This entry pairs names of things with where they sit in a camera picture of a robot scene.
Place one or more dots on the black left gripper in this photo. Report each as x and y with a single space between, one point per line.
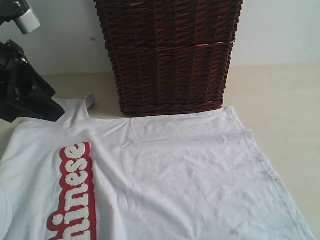
23 92

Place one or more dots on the white t-shirt red logo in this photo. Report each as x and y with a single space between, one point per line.
172 177

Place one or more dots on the dark brown wicker basket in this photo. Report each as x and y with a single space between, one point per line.
169 56

